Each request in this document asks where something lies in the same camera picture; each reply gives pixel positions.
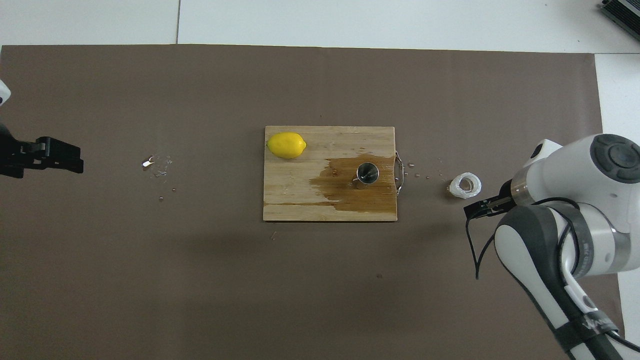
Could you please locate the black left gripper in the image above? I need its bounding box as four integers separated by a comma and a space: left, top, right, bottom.
0, 124, 85, 179

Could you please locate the steel double jigger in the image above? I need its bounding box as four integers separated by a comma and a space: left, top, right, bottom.
354, 162, 380, 190

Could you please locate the small clear plastic cup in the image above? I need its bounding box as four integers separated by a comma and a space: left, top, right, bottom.
448, 172, 484, 200

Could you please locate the grey ribbed metal device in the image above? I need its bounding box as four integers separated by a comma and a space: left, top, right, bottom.
600, 0, 640, 42

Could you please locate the yellow lemon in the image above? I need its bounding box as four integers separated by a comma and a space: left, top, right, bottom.
266, 132, 307, 160

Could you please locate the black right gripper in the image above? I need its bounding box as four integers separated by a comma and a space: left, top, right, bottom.
463, 179, 516, 221

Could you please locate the wooden cutting board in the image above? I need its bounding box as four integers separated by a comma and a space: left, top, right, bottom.
263, 126, 399, 222

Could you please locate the brown table mat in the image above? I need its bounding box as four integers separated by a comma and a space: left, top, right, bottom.
0, 44, 628, 360

